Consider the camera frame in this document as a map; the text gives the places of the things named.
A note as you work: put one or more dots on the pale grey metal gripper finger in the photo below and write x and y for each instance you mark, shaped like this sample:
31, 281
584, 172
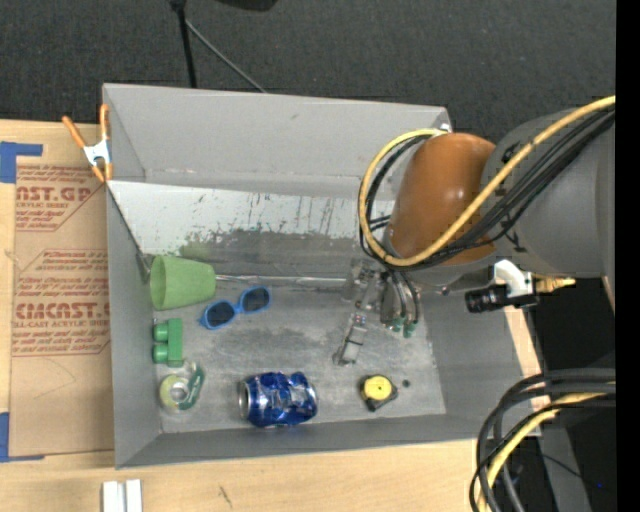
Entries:
342, 351
358, 338

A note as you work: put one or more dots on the grey metal bin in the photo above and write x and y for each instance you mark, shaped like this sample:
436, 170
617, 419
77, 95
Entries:
300, 350

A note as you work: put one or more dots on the yellow and black tape measure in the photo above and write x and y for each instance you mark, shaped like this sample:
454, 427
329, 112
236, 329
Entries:
377, 389

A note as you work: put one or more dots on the crushed blue drink can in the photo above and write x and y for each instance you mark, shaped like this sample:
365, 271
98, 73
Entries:
277, 400

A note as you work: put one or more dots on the blue sunglasses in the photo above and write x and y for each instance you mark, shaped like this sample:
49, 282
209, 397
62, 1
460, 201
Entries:
220, 313

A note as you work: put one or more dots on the green toy building block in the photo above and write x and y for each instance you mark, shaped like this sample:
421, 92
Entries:
172, 342

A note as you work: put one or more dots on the clear green tape dispenser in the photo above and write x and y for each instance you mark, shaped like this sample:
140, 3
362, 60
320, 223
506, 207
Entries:
176, 391

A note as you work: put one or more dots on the green plastic cup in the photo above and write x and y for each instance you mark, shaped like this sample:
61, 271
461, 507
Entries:
182, 282

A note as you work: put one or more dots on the brown cardboard board red print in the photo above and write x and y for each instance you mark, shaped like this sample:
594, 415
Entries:
60, 280

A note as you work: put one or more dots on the black cylinder on white bracket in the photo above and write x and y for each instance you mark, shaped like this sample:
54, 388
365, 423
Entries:
487, 299

